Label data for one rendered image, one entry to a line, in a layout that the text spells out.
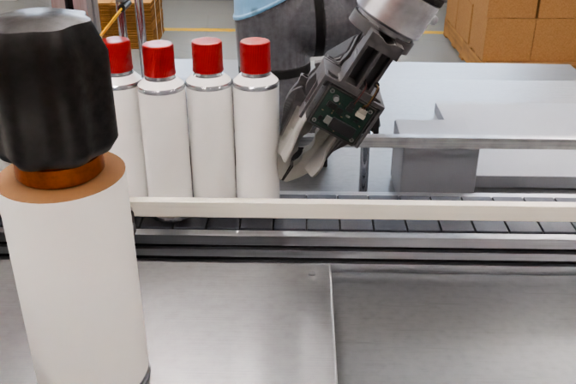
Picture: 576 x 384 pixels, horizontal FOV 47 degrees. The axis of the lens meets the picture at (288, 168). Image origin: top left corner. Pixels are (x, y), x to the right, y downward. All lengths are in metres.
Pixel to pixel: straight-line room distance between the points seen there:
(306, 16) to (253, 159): 0.33
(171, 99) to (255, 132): 0.10
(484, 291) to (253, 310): 0.27
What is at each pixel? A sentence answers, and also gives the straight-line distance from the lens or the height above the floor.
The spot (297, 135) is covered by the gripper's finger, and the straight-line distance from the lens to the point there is 0.72.
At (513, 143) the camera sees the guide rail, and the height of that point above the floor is 0.96.
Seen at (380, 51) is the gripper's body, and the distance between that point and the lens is 0.66.
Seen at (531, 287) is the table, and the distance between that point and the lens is 0.80.
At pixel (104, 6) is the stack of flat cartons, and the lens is 4.76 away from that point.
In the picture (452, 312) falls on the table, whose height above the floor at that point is 0.83.
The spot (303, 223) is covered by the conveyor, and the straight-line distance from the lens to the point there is 0.78.
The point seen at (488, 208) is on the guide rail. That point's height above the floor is 0.91.
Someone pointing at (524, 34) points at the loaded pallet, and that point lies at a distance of 4.06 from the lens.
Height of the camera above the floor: 1.28
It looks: 26 degrees down
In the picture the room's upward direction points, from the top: straight up
